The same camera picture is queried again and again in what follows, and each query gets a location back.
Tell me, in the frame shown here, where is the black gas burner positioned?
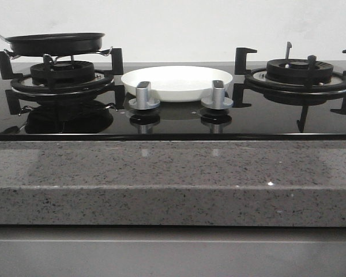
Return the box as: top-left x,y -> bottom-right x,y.
30,61 -> 95,85
266,59 -> 333,85

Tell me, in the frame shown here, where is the black pan support grate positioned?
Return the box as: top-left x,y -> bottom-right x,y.
0,48 -> 124,115
232,42 -> 346,132

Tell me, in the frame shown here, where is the white ceramic plate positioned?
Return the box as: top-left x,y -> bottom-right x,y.
121,66 -> 232,102

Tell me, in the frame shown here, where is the black left pan support grate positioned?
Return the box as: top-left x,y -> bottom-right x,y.
0,48 -> 124,115

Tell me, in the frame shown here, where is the chrome wire pan reducer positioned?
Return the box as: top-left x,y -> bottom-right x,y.
3,47 -> 116,62

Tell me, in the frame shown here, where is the silver left stove knob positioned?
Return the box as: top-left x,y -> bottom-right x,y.
129,81 -> 160,110

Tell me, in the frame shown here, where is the black left gas burner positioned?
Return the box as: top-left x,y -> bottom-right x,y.
30,61 -> 95,85

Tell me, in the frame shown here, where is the black right pan support grate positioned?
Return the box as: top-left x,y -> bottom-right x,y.
232,42 -> 346,132

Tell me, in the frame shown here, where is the black right gas burner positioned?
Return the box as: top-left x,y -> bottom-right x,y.
266,59 -> 333,85

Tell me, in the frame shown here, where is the black frying pan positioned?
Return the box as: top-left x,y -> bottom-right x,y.
0,32 -> 104,57

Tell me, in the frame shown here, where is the silver stove knob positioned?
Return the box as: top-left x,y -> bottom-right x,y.
201,80 -> 234,110
129,81 -> 160,110

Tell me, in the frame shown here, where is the black glass cooktop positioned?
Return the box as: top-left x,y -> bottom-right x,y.
0,74 -> 346,141

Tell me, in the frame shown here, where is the silver right stove knob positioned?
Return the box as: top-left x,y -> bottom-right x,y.
201,80 -> 234,110

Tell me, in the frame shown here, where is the grey cabinet front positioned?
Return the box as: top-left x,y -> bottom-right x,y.
0,226 -> 346,276

